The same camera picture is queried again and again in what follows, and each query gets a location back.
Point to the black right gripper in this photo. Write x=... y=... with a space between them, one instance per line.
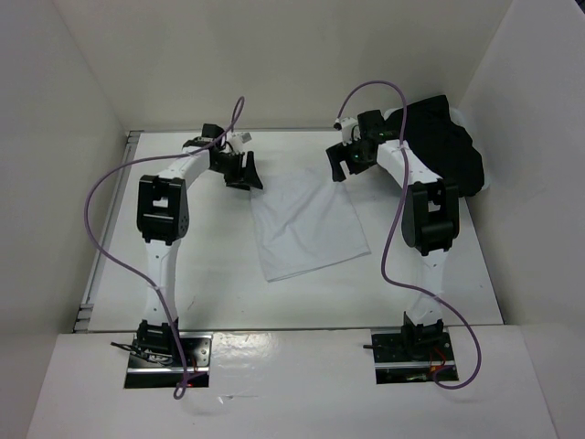
x=339 y=153

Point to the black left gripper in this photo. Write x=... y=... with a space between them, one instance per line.
x=249 y=179

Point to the white skirt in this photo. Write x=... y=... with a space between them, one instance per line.
x=304 y=222

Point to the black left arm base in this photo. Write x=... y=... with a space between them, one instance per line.
x=156 y=360

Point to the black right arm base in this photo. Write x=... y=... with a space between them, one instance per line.
x=397 y=362

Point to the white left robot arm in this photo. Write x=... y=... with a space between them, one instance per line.
x=163 y=221

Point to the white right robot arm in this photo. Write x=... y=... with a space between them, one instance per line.
x=427 y=216

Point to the white laundry basket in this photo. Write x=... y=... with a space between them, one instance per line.
x=462 y=120

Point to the black skirt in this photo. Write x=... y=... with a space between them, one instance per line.
x=442 y=145

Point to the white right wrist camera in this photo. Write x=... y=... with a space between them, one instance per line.
x=348 y=127

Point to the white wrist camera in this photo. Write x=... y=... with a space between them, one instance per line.
x=348 y=127
x=236 y=141

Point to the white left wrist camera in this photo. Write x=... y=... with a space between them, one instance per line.
x=236 y=141

